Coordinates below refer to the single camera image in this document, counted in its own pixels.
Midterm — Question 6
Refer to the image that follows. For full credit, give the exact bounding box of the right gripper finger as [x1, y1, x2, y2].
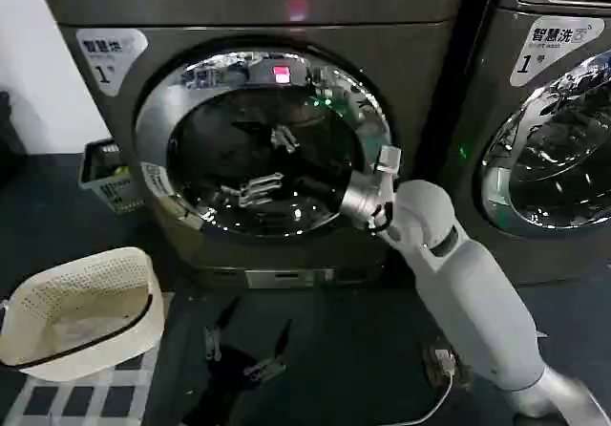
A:
[269, 125, 301, 154]
[220, 173, 285, 207]

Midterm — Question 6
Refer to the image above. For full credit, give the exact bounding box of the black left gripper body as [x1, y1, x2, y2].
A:
[215, 344, 271, 401]

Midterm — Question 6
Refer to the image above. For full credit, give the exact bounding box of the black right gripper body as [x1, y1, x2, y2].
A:
[280, 147, 353, 218]

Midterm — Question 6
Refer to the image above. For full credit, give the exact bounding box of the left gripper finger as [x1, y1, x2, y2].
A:
[242, 318, 293, 383]
[203, 295, 240, 362]

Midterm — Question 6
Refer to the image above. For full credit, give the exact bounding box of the white printed door sticker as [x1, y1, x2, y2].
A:
[139, 161, 193, 219]

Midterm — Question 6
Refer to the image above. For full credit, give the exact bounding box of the grey dryer with lit display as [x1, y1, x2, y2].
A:
[32, 0, 472, 293]

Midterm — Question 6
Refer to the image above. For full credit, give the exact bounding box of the round chrome glass dryer door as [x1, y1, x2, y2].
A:
[479, 49, 611, 230]
[133, 46, 401, 242]

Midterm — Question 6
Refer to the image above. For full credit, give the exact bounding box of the white perforated laundry basket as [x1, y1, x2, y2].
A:
[0, 246, 166, 382]

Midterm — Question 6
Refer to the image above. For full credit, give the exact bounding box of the grey plastic crate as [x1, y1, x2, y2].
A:
[78, 138, 147, 215]

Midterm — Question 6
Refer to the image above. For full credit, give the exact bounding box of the black white chequered floor mat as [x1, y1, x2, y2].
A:
[8, 291, 166, 426]

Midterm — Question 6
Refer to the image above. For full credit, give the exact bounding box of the small brown connector box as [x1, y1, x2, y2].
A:
[422, 342, 460, 385]

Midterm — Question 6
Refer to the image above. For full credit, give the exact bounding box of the grey dryer with vent grille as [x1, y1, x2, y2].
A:
[453, 0, 611, 288]

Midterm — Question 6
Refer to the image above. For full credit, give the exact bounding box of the white number label sticker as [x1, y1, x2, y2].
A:
[74, 28, 149, 97]
[508, 14, 606, 89]

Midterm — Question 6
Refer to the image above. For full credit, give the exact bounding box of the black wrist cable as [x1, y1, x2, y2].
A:
[366, 200, 398, 232]

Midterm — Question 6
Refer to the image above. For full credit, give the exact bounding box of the white cable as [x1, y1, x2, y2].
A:
[403, 362, 455, 426]

